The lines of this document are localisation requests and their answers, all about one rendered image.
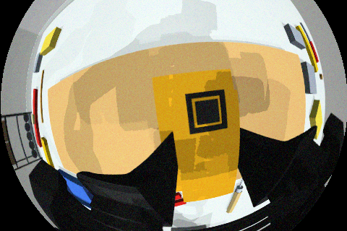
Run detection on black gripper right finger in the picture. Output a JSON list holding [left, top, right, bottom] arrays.
[[237, 125, 317, 207]]

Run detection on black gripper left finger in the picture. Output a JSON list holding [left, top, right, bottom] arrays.
[[76, 132, 179, 227]]

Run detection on blue rectangular tray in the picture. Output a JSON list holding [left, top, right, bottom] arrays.
[[58, 170, 93, 208]]

